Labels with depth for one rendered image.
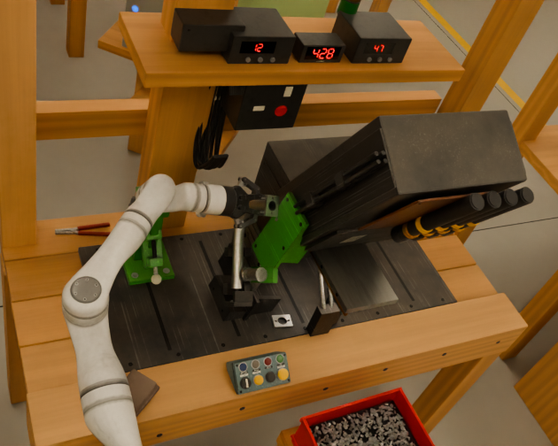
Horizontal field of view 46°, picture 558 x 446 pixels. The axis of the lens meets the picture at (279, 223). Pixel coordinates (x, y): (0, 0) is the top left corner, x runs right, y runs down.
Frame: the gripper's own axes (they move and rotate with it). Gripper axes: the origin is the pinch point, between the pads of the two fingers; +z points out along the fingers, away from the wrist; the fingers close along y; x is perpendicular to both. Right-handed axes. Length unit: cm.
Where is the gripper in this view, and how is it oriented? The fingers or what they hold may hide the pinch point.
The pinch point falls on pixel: (264, 205)
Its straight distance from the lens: 170.7
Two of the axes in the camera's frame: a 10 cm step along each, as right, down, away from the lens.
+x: -6.0, -0.5, 8.0
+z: 8.0, 0.7, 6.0
